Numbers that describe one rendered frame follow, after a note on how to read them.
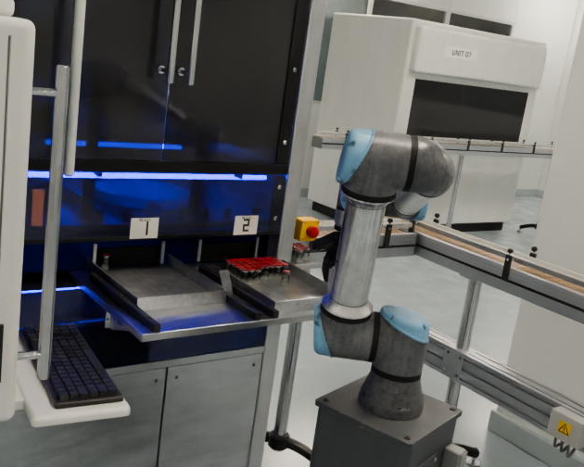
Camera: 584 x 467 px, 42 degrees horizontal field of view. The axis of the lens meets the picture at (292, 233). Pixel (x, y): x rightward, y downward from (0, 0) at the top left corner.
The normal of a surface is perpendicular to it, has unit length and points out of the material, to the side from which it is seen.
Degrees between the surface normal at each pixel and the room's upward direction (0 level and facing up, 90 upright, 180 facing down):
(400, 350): 90
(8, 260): 90
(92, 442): 90
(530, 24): 90
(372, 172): 102
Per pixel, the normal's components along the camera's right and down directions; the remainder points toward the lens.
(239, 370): 0.58, 0.27
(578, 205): -0.80, 0.04
